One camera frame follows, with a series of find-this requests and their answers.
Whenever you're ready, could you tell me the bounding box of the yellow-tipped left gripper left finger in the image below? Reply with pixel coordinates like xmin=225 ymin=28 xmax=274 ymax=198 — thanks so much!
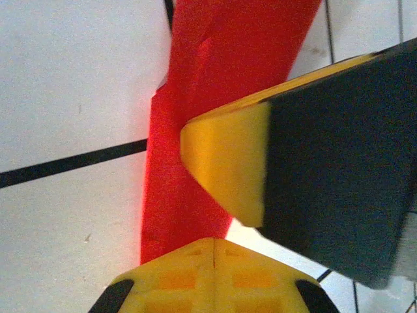
xmin=87 ymin=237 xmax=214 ymax=313

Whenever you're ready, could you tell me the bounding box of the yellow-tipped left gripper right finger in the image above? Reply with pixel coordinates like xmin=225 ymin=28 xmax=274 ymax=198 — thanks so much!
xmin=213 ymin=237 xmax=339 ymax=313

